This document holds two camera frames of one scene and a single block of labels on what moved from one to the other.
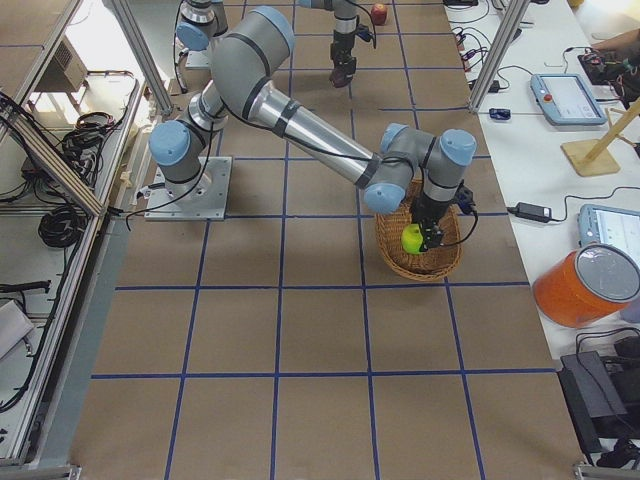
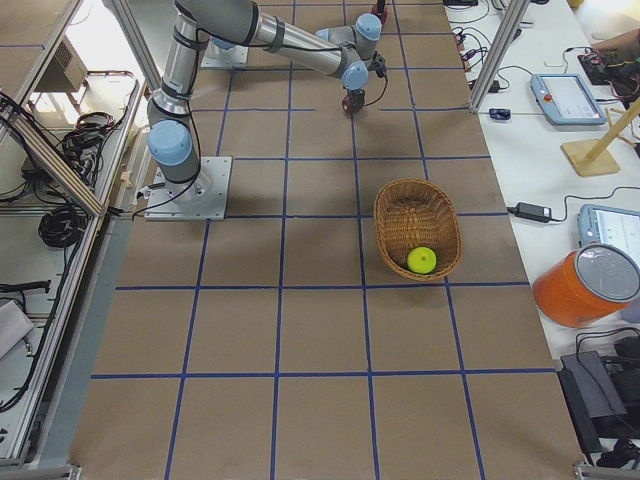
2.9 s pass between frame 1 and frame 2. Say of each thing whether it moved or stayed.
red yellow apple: stayed
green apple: moved
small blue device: stayed
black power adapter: stayed
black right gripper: moved
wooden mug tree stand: stayed
